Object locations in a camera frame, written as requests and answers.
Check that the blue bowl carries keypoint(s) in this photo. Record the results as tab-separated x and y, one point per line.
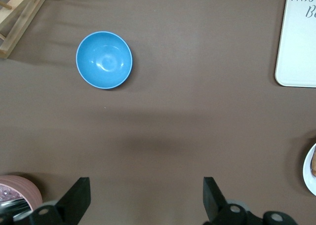
103	59

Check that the cream bear print tray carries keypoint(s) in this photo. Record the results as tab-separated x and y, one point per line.
296	49

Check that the white round plate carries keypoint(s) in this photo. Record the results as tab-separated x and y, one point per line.
308	175

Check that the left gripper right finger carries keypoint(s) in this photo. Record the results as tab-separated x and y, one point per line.
217	210

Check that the metal scoop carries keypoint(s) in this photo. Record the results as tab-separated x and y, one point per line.
12	205

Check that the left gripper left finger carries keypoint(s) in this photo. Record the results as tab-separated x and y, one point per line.
71	205

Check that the wooden peg rack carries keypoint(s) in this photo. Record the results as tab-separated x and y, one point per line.
22	15

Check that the pink bowl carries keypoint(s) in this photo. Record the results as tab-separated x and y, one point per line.
29	193

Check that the clear ice pieces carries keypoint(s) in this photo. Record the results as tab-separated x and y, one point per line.
6	193

